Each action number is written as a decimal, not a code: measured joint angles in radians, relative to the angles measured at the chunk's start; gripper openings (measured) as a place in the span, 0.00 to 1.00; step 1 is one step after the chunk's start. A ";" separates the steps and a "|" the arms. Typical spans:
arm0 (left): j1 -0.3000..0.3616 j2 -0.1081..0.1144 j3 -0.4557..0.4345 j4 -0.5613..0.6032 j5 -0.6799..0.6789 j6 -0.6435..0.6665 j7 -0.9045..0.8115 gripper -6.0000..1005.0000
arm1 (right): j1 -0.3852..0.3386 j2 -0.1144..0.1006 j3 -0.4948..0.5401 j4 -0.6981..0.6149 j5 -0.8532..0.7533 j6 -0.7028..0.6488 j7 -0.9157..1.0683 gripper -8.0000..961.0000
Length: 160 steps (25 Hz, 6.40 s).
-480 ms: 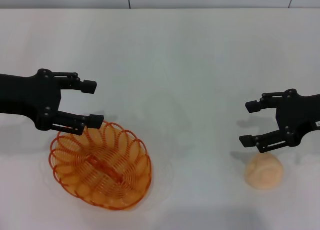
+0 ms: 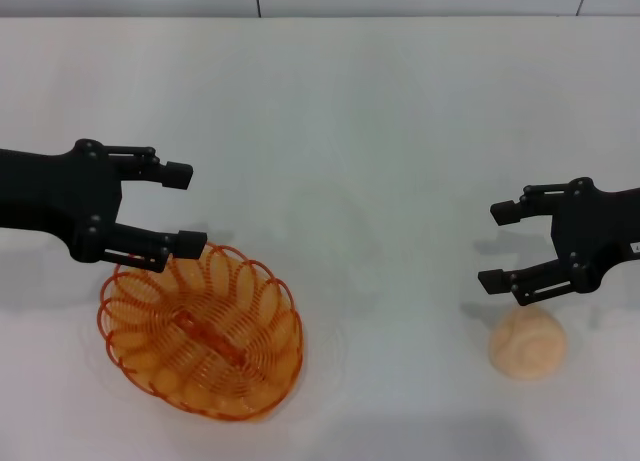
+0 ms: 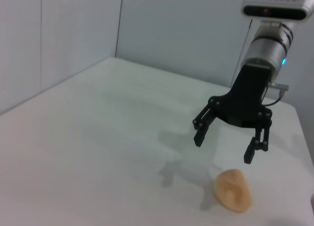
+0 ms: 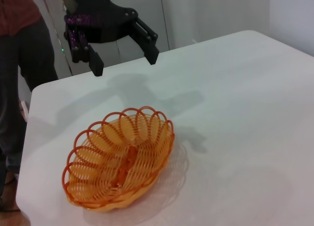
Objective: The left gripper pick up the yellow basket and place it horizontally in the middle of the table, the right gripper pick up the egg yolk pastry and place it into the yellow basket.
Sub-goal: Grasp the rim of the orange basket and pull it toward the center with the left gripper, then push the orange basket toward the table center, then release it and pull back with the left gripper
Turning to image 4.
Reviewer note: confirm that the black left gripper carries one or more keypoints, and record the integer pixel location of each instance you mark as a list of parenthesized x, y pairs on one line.
[(105, 22)]

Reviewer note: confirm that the orange plastic woven basket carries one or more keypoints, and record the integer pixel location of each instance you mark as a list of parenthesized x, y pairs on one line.
[(127, 159)]

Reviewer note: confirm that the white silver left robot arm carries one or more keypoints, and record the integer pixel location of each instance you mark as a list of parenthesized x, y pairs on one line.
[(68, 0)]

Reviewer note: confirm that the person red shirt dark trousers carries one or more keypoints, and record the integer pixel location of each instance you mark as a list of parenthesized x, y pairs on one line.
[(29, 54)]

